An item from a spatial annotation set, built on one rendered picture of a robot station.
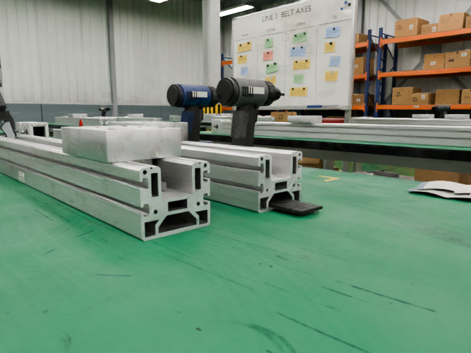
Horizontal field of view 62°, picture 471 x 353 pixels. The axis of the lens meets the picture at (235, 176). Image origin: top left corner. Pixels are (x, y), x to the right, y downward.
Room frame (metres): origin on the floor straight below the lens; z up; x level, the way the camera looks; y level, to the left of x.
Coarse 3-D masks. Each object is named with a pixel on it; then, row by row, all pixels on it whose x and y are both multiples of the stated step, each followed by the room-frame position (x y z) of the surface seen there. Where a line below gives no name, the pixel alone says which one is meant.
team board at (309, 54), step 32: (320, 0) 3.69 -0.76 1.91; (352, 0) 3.46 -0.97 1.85; (256, 32) 4.27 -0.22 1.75; (288, 32) 3.96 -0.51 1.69; (320, 32) 3.69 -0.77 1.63; (352, 32) 3.45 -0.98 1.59; (256, 64) 4.27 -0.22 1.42; (288, 64) 3.95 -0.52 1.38; (320, 64) 3.68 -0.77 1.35; (352, 64) 3.44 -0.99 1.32; (288, 96) 3.95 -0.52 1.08; (320, 96) 3.67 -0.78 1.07; (352, 96) 3.46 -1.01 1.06
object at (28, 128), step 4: (24, 124) 1.99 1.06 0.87; (28, 124) 1.95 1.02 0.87; (32, 124) 1.95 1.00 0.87; (36, 124) 1.96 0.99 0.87; (40, 124) 1.98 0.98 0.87; (44, 124) 1.99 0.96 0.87; (24, 128) 1.99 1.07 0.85; (28, 128) 1.95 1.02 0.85; (32, 128) 1.95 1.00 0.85; (36, 128) 1.99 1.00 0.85; (40, 128) 2.00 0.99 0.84; (44, 128) 2.00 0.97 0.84; (24, 132) 1.96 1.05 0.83; (28, 132) 1.95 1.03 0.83; (32, 132) 1.95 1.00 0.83; (36, 132) 1.98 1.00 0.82; (40, 132) 1.99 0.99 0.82; (44, 132) 2.00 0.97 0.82; (40, 136) 2.00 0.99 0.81; (44, 136) 2.00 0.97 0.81; (48, 136) 2.00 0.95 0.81
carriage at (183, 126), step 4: (112, 124) 0.90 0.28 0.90; (116, 124) 0.88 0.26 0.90; (120, 124) 0.87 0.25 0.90; (124, 124) 0.85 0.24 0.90; (128, 124) 0.84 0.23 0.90; (132, 124) 0.83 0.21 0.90; (136, 124) 0.81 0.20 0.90; (140, 124) 0.80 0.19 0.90; (144, 124) 0.80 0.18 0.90; (148, 124) 0.80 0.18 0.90; (152, 124) 0.81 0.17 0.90; (156, 124) 0.81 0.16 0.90; (160, 124) 0.82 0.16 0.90; (164, 124) 0.83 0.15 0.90; (168, 124) 0.83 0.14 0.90; (172, 124) 0.84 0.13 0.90; (176, 124) 0.85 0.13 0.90; (180, 124) 0.85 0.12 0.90; (184, 124) 0.86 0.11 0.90; (180, 128) 0.85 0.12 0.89; (184, 128) 0.86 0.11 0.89; (184, 132) 0.86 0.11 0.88; (184, 136) 0.86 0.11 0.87; (184, 140) 0.86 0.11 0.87
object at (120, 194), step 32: (0, 160) 0.94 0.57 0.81; (32, 160) 0.74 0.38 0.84; (64, 160) 0.61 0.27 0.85; (96, 160) 0.52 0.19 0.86; (160, 160) 0.54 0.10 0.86; (192, 160) 0.50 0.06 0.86; (64, 192) 0.62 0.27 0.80; (96, 192) 0.55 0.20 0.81; (128, 192) 0.45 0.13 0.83; (160, 192) 0.45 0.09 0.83; (192, 192) 0.48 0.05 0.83; (128, 224) 0.46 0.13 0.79; (160, 224) 0.45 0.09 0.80; (192, 224) 0.49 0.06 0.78
